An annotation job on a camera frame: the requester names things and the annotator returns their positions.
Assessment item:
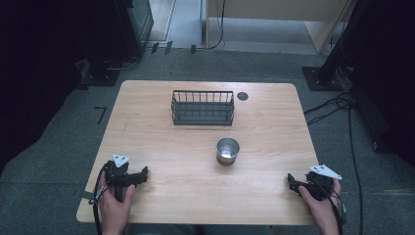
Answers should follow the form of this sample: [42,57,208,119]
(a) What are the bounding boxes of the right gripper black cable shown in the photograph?
[321,182,347,235]

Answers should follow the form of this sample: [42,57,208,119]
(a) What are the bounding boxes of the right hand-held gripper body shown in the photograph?
[302,164,343,202]

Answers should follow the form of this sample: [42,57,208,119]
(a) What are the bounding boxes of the black angled floor tape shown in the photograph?
[94,106,108,125]

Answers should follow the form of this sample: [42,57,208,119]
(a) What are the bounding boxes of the dark curtain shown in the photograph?
[0,0,99,175]
[339,0,415,167]

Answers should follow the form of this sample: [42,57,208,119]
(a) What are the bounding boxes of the black stand with base plate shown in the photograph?
[79,0,145,88]
[300,0,371,92]

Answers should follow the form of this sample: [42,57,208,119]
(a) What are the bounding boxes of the light wooden cabinet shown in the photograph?
[205,0,357,55]

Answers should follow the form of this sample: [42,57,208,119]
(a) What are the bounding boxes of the dark wire basket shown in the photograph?
[170,90,236,127]

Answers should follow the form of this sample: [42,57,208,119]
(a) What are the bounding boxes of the dark equipment cabinet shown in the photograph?
[126,0,155,51]

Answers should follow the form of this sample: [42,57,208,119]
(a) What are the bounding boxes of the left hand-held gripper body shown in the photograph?
[103,153,138,203]

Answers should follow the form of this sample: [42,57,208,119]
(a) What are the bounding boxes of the black floor cables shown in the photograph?
[302,91,366,235]

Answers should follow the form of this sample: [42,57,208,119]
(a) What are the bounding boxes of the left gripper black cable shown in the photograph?
[91,162,111,235]

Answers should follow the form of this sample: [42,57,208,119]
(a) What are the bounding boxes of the steel cup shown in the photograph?
[215,136,241,166]

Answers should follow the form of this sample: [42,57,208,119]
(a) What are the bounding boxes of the hanging black cable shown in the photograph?
[207,0,227,51]

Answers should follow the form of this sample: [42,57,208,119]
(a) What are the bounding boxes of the grey floor tape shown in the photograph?
[72,189,96,201]

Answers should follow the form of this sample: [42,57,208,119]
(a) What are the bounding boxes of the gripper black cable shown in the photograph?
[321,182,347,235]
[91,162,111,235]

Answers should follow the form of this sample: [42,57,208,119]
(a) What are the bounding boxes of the person's left hand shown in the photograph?
[98,171,137,227]

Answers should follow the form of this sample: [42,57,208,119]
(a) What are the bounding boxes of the person's right hand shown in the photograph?
[298,178,343,227]

